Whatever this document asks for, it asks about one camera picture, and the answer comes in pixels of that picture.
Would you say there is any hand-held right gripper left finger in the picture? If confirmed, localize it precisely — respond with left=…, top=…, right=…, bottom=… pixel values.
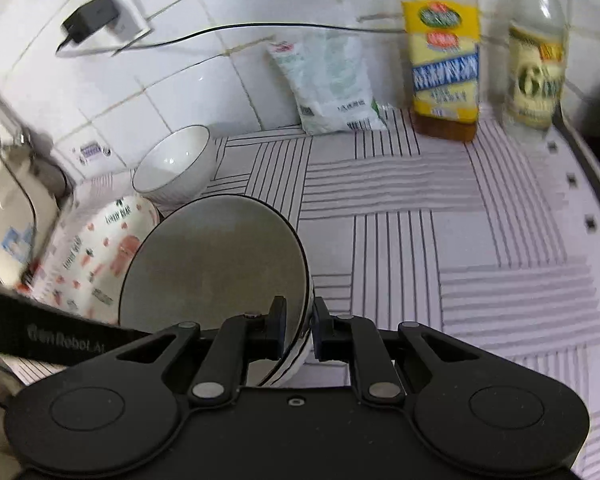
left=115, top=296, right=288, bottom=407

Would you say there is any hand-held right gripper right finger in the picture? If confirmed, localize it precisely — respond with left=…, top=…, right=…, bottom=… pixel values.
left=312, top=297, right=487, bottom=406

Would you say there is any white bowl with dark rim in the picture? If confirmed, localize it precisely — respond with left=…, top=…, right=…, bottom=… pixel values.
left=118, top=194, right=314, bottom=389
left=132, top=125, right=216, bottom=206

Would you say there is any pink rabbit print plate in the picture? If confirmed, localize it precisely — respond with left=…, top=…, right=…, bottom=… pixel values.
left=26, top=193, right=161, bottom=324

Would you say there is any white rice cooker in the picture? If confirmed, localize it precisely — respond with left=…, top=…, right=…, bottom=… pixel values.
left=0, top=152, right=63, bottom=283

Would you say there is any striped white tablecloth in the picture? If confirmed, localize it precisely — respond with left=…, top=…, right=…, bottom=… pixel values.
left=10, top=105, right=600, bottom=463

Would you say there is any white salt bag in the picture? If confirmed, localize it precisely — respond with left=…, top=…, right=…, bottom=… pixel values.
left=266, top=29, right=389, bottom=135

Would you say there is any yellow label cooking wine bottle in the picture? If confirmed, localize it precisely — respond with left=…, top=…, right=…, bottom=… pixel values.
left=401, top=0, right=482, bottom=142

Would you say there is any black charger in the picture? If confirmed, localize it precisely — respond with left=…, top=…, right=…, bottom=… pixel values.
left=61, top=0, right=122, bottom=47

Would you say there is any clear vinegar bottle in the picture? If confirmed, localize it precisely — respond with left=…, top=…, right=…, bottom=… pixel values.
left=501, top=0, right=569, bottom=132

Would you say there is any white wall sticker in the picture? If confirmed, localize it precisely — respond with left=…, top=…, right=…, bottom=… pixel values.
left=72, top=141, right=113, bottom=164

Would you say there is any black charger cable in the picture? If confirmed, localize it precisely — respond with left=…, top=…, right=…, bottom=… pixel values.
left=55, top=21, right=412, bottom=57

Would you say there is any white wall socket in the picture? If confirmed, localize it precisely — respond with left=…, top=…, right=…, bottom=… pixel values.
left=102, top=0, right=154, bottom=40

